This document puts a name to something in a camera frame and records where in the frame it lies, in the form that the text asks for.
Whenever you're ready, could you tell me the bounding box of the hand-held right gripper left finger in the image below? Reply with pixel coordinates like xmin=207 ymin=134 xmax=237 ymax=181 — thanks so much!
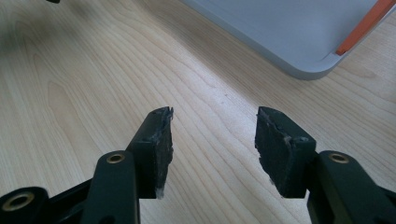
xmin=125 ymin=106 xmax=175 ymax=200

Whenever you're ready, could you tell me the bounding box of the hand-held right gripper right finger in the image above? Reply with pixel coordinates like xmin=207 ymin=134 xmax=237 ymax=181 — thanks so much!
xmin=254 ymin=105 xmax=318 ymax=200

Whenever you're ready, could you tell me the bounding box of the white shoe rack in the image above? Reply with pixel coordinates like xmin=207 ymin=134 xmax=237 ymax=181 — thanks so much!
xmin=179 ymin=0 xmax=396 ymax=81

